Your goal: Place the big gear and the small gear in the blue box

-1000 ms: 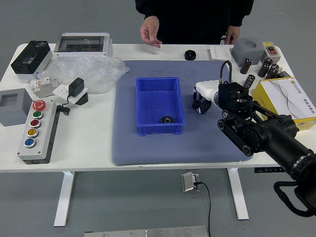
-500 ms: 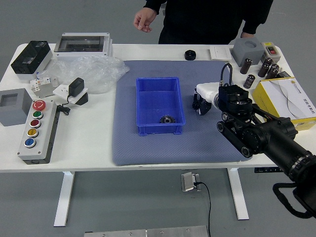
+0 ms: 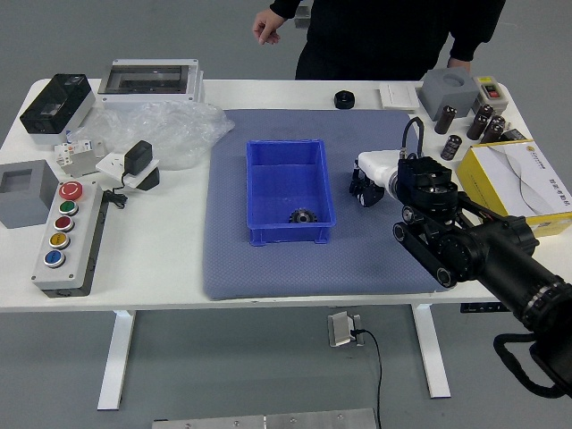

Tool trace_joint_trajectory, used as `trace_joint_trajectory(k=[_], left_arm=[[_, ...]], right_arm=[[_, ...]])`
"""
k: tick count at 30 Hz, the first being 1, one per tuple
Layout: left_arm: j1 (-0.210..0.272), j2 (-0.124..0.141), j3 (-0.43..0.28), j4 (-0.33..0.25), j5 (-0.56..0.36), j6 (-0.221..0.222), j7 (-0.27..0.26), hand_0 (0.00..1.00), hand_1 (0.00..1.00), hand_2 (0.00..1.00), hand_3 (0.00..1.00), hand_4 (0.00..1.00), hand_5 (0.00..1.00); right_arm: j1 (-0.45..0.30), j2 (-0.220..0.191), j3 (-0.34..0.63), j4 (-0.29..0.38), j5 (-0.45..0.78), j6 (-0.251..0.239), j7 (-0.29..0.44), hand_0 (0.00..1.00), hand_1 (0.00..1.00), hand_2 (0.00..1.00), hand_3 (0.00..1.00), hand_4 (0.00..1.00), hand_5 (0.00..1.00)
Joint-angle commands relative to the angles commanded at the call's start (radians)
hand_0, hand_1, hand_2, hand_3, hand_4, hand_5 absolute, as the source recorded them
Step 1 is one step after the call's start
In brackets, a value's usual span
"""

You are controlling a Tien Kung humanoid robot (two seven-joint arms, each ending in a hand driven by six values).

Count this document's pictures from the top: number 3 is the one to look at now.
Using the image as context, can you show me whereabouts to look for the silver floor socket box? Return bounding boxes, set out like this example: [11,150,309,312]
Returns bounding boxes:
[327,311,366,349]

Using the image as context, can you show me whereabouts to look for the yellow white cardboard box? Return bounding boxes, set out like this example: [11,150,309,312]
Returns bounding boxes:
[455,139,572,238]

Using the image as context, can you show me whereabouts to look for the grey cube with square hole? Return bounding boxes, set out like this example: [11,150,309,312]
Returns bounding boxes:
[0,159,59,230]

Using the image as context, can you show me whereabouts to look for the grey-blue padded mat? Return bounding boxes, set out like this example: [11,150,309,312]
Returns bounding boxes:
[201,108,459,301]

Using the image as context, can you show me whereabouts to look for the blue plastic box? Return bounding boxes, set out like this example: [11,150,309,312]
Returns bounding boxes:
[245,139,337,247]

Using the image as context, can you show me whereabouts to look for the person's right hand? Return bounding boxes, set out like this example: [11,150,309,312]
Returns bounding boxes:
[252,9,282,45]

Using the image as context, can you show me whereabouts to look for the white wall switch plate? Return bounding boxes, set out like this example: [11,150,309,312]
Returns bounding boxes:
[379,82,421,112]

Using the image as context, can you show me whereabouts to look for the black-lid white enclosure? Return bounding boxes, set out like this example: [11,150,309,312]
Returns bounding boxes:
[19,73,96,147]

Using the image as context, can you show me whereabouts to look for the black table height panel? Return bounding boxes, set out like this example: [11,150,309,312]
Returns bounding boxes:
[459,302,506,315]

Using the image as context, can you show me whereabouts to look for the black floor cable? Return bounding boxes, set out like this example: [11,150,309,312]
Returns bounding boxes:
[350,328,384,429]

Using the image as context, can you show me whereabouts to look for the grey cube with round hole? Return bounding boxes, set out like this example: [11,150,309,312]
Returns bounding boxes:
[418,69,480,122]

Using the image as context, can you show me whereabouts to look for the white circuit breaker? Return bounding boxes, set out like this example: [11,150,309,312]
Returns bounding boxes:
[54,137,97,167]

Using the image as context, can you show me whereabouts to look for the grey red-button switch box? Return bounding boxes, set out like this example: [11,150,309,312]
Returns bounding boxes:
[472,75,510,114]

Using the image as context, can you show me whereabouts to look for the white clear-lid distribution box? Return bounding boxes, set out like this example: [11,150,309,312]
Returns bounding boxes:
[97,58,206,113]

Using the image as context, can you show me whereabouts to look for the clear plastic bag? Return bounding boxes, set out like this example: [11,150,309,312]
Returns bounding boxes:
[66,100,236,172]

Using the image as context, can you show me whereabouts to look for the black adapter cord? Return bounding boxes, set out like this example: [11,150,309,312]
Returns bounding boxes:
[101,172,129,209]

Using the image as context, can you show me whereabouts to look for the silver metal plate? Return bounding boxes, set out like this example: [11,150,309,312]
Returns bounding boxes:
[151,408,377,429]

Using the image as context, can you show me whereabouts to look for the grey five-button control box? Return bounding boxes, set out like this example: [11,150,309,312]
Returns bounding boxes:
[30,180,105,299]

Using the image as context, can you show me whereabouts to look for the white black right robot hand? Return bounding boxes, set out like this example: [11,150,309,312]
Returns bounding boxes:
[349,150,402,209]

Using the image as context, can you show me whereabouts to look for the big black gear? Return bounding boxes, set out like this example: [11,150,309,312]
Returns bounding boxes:
[289,208,318,226]

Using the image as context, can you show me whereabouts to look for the black power adapter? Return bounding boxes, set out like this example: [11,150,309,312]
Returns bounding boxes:
[123,139,154,176]

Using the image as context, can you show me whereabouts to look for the white table leg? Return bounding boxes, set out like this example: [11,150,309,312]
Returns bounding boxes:
[411,304,451,400]
[97,310,137,411]

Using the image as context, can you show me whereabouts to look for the black stand block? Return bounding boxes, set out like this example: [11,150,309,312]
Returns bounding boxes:
[133,167,161,192]

